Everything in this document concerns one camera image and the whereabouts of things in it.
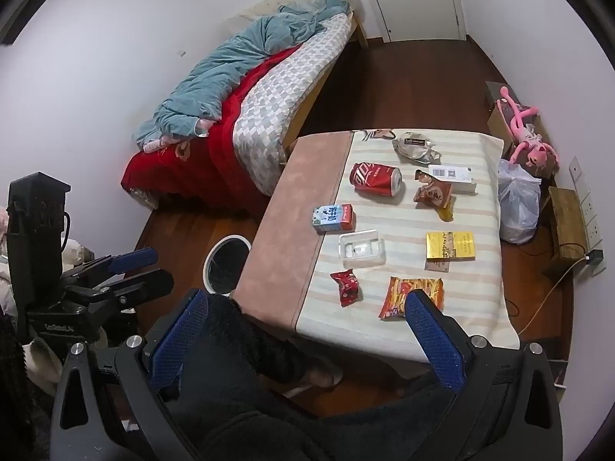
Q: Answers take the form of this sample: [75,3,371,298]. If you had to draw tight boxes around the white box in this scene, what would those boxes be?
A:
[427,163,477,196]

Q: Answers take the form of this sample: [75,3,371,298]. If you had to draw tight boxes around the white power strip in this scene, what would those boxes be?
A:
[569,156,607,277]

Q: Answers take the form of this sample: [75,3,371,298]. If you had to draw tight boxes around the checkered grey white quilt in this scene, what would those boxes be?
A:
[232,12,356,197]

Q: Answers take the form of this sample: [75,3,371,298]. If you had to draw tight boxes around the teal duvet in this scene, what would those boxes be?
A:
[132,0,354,149]

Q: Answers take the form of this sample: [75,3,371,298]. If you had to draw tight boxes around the brown snack wrapper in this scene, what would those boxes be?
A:
[413,169,455,212]

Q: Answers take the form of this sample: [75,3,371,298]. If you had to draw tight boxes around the pink plush toy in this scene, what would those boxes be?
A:
[497,85,560,174]

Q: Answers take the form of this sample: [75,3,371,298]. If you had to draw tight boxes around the pink patterned cloth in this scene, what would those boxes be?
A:
[141,120,212,154]

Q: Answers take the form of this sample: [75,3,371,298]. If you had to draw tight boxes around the white round trash bin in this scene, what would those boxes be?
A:
[203,234,251,296]

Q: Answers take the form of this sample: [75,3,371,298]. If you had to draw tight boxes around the striped cream table cloth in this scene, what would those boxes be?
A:
[295,129,522,363]

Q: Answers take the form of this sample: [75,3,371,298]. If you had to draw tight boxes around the printed paper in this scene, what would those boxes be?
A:
[358,127,397,142]

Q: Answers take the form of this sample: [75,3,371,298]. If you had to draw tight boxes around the wooden box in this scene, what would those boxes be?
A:
[542,186,589,279]

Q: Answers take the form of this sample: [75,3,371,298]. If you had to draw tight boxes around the yellow cigarette box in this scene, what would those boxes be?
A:
[424,230,476,272]

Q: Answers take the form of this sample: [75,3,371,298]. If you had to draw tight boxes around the beige slipper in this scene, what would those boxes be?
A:
[283,360,344,397]

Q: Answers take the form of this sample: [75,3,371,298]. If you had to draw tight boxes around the red snack packet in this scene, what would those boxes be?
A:
[329,269,363,308]

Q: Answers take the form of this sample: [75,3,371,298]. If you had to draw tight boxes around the red soda can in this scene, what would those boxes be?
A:
[349,161,403,199]

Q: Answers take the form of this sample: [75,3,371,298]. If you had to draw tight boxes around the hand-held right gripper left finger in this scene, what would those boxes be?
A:
[50,289,212,461]

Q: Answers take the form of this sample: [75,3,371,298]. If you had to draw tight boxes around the orange snack packet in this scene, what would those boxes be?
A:
[378,276,444,320]

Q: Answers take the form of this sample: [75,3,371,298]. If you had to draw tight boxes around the wooden bed frame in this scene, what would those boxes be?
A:
[283,14,371,154]

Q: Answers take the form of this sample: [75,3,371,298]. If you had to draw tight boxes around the beige patterned bed sheet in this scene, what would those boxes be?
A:
[129,186,160,211]

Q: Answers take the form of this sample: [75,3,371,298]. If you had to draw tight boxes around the cardboard box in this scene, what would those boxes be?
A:
[485,81,553,154]

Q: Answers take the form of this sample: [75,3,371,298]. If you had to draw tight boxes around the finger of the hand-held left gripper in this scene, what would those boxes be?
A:
[60,248,159,282]
[65,269,175,309]

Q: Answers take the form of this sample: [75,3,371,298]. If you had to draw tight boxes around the silver foil bag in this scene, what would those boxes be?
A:
[391,131,442,165]

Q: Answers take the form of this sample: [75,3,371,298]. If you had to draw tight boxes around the white plastic bag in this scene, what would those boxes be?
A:
[497,158,544,245]

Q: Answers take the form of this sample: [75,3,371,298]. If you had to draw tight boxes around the clear plastic container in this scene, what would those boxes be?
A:
[337,229,387,267]

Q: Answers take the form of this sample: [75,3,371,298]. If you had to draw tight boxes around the blue milk carton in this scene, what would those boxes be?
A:
[311,203,356,234]

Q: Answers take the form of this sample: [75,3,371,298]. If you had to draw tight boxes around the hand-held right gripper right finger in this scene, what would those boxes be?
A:
[404,289,564,461]

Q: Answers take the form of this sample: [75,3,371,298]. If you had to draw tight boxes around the beige cable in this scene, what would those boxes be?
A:
[516,257,589,334]

